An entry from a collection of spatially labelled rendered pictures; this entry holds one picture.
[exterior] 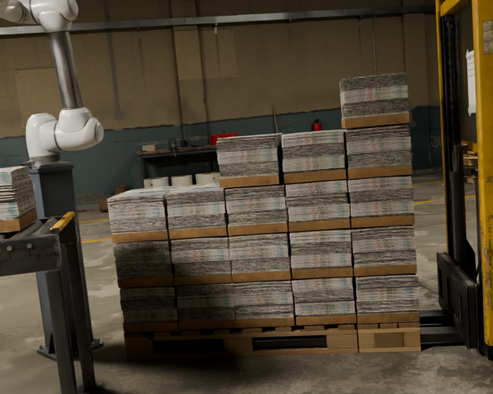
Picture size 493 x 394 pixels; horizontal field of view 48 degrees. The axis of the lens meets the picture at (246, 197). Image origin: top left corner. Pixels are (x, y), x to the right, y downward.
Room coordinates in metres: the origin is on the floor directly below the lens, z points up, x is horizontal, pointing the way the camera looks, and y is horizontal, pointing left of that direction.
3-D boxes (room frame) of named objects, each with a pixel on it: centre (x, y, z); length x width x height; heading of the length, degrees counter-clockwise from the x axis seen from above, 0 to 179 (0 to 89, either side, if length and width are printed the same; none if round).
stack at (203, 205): (2.78, 0.08, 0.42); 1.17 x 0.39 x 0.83; 82
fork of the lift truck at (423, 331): (2.59, -0.44, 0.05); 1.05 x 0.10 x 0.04; 82
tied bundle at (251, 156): (2.77, -0.05, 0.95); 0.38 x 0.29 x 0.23; 170
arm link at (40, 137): (2.89, 1.02, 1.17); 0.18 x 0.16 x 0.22; 83
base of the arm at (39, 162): (2.88, 1.04, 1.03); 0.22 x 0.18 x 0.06; 137
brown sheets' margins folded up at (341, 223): (2.78, 0.08, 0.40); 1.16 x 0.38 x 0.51; 82
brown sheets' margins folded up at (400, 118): (2.68, -0.64, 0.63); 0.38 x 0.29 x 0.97; 172
